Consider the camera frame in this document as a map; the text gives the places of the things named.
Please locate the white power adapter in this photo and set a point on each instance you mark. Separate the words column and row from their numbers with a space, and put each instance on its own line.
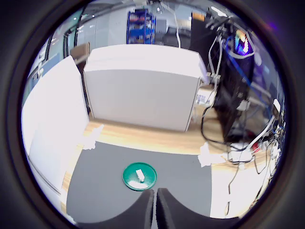
column 277, row 105

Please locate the dark grey mat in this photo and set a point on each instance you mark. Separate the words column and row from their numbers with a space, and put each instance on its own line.
column 100, row 179

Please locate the black computer tower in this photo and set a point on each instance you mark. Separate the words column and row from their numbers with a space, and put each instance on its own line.
column 233, row 90

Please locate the blue shelving rack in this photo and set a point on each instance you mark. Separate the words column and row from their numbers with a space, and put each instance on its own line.
column 140, row 26

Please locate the round green lid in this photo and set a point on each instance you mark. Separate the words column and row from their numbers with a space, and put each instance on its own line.
column 150, row 174

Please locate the brown cardboard box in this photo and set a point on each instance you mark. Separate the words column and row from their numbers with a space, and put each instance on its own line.
column 79, row 52

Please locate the small white plastic terminal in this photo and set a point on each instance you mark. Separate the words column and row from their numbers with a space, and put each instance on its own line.
column 139, row 175

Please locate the white tape piece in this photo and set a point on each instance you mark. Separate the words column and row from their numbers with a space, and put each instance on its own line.
column 208, row 156
column 91, row 138

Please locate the pale printed carton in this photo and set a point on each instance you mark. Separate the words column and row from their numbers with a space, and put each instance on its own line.
column 205, row 95

